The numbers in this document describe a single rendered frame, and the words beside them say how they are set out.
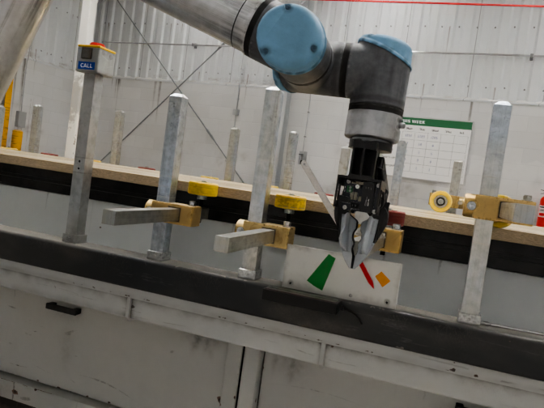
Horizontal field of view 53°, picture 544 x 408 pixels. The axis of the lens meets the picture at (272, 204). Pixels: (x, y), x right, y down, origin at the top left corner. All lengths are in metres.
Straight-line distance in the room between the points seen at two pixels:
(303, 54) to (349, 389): 1.03
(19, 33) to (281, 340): 0.86
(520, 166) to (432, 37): 2.29
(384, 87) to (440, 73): 7.78
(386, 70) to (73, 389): 1.47
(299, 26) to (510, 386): 0.86
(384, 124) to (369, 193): 0.11
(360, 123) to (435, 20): 8.03
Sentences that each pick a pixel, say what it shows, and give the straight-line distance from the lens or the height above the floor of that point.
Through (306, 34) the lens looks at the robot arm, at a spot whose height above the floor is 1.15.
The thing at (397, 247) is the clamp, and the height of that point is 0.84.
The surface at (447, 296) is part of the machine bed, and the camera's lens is 1.44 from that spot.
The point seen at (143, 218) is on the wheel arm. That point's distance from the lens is 1.22.
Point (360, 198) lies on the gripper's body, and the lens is 0.88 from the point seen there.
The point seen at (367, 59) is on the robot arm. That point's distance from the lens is 0.90.
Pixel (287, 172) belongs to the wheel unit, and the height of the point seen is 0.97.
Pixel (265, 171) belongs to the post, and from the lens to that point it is 1.28.
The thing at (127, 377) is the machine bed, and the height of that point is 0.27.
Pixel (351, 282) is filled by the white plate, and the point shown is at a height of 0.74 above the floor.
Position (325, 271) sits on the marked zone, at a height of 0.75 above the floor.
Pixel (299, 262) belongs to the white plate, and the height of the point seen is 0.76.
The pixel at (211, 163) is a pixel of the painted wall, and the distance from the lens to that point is 9.79.
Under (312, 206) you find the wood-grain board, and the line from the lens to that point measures 1.43.
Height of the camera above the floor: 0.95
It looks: 3 degrees down
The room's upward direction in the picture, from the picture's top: 8 degrees clockwise
